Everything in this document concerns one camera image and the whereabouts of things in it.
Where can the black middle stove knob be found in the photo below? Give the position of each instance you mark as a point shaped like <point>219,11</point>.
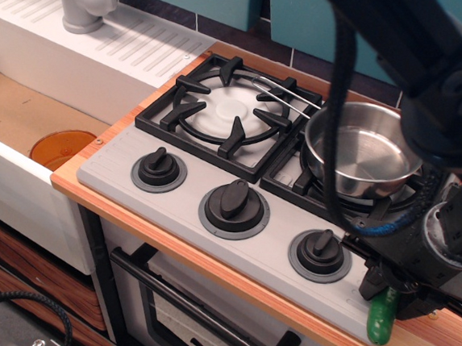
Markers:
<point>234,211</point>

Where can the black left burner grate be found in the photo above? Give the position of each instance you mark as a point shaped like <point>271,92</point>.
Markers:
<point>229,115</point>

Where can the black right burner grate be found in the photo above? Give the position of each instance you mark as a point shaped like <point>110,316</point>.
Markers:
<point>291,179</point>

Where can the toy oven door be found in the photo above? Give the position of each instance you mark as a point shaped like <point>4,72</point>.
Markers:
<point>167,303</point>

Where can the green toy pickle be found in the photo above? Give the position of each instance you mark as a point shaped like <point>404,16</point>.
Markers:
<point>381,316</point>

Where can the wooden drawer fronts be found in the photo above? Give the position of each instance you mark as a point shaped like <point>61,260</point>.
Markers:
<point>25,266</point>

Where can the black right stove knob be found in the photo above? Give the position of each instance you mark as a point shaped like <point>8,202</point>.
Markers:
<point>319,257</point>

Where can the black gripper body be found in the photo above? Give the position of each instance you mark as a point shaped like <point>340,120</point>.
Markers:
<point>424,252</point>

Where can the black burner grate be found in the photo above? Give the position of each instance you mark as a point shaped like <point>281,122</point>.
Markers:
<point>229,115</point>
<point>291,179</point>

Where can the white toy sink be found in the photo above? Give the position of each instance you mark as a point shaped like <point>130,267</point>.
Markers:
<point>53,80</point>

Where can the stainless steel pot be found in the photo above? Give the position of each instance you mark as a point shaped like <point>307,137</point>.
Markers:
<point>372,158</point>

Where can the orange plastic plate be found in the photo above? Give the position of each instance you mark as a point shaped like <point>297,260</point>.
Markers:
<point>53,150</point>

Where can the grey toy stove top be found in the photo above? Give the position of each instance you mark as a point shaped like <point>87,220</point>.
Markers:
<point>263,258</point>

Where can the black left stove knob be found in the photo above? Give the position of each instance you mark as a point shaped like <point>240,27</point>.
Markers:
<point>159,172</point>

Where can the black stove knob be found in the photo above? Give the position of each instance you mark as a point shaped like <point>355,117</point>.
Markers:
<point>234,211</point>
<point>159,172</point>
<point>319,257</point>

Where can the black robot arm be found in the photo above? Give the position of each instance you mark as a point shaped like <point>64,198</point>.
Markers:
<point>420,46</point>

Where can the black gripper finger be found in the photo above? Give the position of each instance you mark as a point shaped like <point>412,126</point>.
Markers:
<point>375,281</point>
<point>418,302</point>

